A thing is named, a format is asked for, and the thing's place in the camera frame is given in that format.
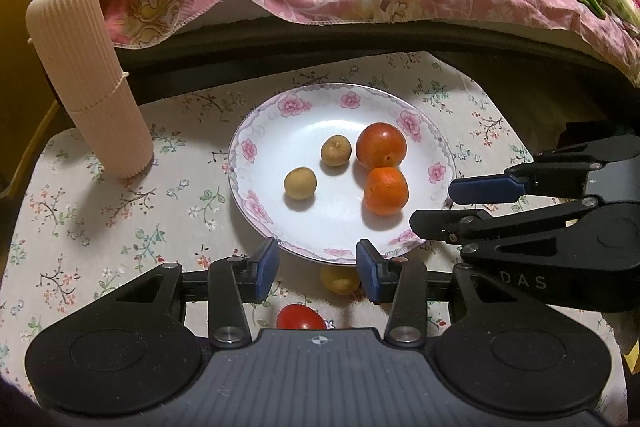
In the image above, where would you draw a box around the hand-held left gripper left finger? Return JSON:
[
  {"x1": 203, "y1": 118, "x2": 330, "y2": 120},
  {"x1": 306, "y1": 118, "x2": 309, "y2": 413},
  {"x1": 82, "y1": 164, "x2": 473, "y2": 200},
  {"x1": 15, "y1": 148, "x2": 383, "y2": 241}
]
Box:
[{"x1": 112, "y1": 238, "x2": 279, "y2": 348}]

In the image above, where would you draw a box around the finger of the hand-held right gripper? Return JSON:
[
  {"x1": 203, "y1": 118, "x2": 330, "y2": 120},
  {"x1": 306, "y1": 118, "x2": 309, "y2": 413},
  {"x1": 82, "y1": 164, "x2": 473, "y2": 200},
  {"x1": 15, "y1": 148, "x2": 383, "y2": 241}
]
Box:
[
  {"x1": 409, "y1": 196, "x2": 603, "y2": 253},
  {"x1": 448, "y1": 134, "x2": 640, "y2": 206}
]

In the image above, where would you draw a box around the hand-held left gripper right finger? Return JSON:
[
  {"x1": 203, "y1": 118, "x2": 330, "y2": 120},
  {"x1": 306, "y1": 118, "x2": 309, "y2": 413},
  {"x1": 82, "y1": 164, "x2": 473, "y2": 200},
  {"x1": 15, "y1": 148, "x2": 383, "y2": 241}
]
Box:
[{"x1": 356, "y1": 239, "x2": 521, "y2": 348}]

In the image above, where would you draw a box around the yellowish longan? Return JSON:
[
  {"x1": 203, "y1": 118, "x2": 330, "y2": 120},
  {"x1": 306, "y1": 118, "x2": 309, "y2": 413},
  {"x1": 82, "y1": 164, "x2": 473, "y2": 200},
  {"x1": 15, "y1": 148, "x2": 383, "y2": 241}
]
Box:
[{"x1": 320, "y1": 264, "x2": 362, "y2": 296}]

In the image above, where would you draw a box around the red cherry tomato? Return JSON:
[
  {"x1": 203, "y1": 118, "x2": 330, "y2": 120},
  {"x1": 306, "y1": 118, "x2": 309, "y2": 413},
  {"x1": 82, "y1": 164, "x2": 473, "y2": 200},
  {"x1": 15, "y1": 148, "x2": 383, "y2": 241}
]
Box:
[{"x1": 276, "y1": 304, "x2": 327, "y2": 332}]

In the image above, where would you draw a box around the orange mandarin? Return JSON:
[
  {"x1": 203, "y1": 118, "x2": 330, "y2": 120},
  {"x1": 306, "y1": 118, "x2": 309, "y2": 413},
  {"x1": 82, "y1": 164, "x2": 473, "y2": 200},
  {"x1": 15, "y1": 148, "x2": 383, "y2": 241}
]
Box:
[{"x1": 363, "y1": 167, "x2": 409, "y2": 216}]

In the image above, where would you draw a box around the white floral plate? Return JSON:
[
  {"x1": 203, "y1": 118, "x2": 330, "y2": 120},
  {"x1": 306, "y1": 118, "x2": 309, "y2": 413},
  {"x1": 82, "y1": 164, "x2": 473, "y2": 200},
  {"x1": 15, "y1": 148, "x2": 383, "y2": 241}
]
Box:
[{"x1": 227, "y1": 83, "x2": 457, "y2": 265}]

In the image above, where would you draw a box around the brown longan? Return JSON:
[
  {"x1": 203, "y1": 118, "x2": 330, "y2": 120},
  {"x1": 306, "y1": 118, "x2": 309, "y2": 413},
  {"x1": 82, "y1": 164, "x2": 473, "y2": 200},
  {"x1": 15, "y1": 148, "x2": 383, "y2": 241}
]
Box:
[
  {"x1": 283, "y1": 167, "x2": 318, "y2": 208},
  {"x1": 320, "y1": 135, "x2": 352, "y2": 168}
]

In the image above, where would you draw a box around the red tomato on plate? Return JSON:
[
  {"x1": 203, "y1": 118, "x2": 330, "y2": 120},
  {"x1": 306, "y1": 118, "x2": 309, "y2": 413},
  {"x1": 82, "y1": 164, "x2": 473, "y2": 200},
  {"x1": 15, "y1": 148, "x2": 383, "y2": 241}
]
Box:
[{"x1": 355, "y1": 122, "x2": 407, "y2": 171}]

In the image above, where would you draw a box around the floral tablecloth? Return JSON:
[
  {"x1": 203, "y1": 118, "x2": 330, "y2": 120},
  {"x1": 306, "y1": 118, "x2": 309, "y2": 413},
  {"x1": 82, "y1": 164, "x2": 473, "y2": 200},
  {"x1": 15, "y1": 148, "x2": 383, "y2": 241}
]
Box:
[{"x1": 0, "y1": 51, "x2": 640, "y2": 388}]

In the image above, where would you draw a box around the pink ribbed cylinder container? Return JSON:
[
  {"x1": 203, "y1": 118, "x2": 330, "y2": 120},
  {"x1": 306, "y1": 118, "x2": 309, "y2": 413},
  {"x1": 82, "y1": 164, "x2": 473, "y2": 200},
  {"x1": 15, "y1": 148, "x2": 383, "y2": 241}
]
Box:
[{"x1": 25, "y1": 0, "x2": 155, "y2": 180}]

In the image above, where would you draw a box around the dark bed frame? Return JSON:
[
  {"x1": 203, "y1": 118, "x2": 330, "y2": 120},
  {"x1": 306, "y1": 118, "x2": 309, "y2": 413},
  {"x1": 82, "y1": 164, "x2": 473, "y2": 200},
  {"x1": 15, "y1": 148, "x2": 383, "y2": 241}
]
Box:
[{"x1": 115, "y1": 14, "x2": 640, "y2": 132}]

